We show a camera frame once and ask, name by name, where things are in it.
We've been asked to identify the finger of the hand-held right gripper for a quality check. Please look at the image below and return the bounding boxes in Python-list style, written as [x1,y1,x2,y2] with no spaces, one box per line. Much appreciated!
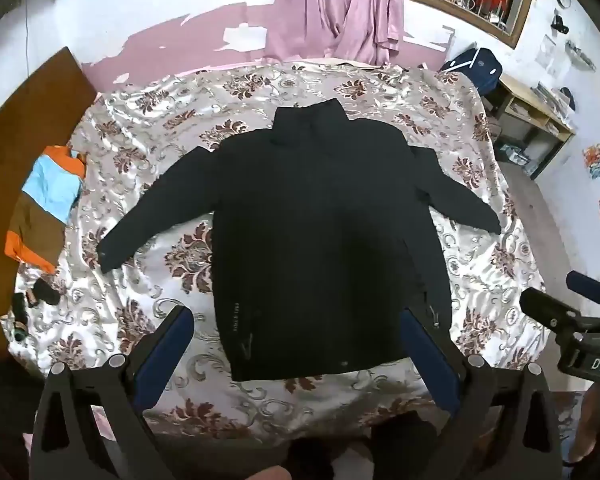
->
[519,287,588,333]
[566,270,600,306]

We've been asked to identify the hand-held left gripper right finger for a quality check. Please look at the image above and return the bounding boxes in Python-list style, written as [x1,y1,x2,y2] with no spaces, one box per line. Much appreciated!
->
[400,307,563,480]

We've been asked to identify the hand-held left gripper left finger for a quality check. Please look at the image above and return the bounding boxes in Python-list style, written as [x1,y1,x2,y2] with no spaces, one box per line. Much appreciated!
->
[30,305,196,480]

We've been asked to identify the black jacket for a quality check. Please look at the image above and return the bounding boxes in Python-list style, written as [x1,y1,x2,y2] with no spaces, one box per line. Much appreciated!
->
[96,100,503,382]

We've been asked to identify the person's right forearm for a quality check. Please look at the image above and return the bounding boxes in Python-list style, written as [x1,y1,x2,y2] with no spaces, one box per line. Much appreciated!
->
[569,384,600,465]

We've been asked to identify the person's dark clothing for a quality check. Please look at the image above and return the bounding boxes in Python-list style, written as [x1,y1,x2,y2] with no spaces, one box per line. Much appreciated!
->
[287,410,431,480]

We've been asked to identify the small black cloth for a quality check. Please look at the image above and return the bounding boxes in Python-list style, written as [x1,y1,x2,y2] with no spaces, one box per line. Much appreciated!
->
[32,277,62,307]
[11,292,29,341]

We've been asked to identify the wooden shelf desk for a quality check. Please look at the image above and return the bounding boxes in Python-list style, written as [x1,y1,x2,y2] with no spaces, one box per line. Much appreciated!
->
[482,72,578,181]

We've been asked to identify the orange blue brown cloth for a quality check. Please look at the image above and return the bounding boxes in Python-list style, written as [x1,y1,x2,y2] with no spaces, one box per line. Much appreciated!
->
[4,145,87,275]

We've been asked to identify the floral satin bedspread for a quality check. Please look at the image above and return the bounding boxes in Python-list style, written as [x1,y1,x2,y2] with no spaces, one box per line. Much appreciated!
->
[0,60,553,466]

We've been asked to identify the dark blue bag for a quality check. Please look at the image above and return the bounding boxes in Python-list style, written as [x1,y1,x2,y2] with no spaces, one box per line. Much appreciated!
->
[440,47,503,93]

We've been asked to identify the wooden framed window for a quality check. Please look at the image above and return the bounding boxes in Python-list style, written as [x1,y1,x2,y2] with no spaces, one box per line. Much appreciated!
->
[215,0,540,50]

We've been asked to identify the brown wooden headboard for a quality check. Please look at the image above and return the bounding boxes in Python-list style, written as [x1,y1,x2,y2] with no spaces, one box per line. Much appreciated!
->
[0,47,98,361]

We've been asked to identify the pink curtain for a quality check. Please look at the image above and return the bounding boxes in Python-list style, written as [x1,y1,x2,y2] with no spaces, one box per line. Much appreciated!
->
[335,0,406,67]
[265,0,362,62]

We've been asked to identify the small wall shelf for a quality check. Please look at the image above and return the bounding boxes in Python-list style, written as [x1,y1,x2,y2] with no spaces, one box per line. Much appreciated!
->
[565,40,597,69]

